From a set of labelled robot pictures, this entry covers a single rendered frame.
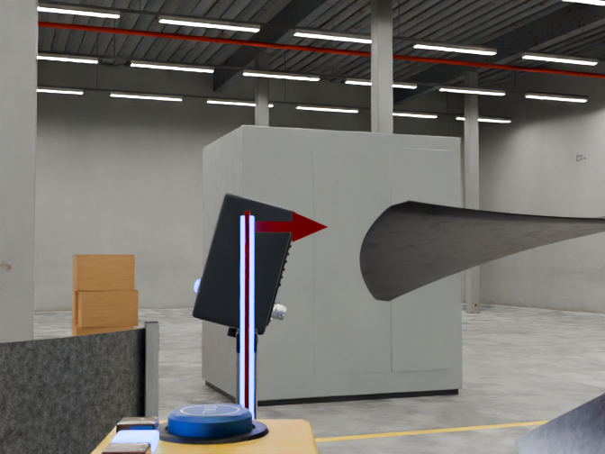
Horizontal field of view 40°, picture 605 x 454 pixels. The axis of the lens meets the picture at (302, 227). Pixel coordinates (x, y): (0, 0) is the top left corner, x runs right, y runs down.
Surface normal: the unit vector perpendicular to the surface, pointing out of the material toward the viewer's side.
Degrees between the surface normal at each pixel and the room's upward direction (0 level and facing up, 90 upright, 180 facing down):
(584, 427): 55
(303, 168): 90
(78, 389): 90
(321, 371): 90
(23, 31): 90
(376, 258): 160
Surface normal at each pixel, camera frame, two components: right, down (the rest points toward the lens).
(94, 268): 0.36, -0.04
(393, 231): 0.02, 0.95
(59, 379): 0.83, -0.02
